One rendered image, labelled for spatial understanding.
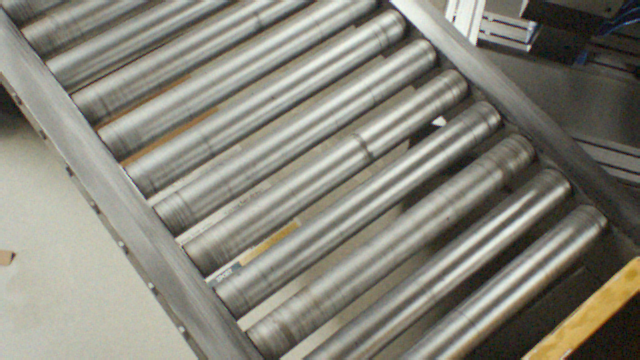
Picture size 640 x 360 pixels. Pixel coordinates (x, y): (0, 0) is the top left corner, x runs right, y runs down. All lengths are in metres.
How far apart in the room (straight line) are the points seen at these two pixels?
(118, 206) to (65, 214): 0.92
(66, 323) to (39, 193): 0.33
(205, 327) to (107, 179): 0.22
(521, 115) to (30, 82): 0.65
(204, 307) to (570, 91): 1.22
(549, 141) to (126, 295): 1.05
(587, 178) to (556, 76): 0.88
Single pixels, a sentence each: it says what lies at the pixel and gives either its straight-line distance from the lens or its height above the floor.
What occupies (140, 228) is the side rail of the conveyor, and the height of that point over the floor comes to 0.80.
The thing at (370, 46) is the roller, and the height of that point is 0.79.
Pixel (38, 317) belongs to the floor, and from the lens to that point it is 1.72.
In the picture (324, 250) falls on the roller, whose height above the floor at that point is 0.79.
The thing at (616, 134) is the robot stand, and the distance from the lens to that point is 1.80.
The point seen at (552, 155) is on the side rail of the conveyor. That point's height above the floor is 0.80.
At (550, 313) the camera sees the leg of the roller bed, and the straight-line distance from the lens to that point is 1.22.
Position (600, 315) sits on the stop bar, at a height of 0.82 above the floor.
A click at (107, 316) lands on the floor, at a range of 1.68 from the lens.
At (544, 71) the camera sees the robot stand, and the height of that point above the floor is 0.21.
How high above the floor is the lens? 1.59
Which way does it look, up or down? 63 degrees down
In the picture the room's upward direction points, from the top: 11 degrees clockwise
